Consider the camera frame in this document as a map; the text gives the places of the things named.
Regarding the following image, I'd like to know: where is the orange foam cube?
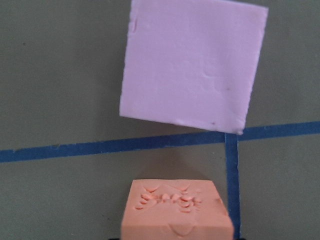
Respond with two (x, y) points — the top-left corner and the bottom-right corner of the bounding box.
(120, 179), (234, 240)

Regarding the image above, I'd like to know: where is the light pink foam cube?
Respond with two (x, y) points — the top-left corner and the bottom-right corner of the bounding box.
(119, 0), (269, 135)

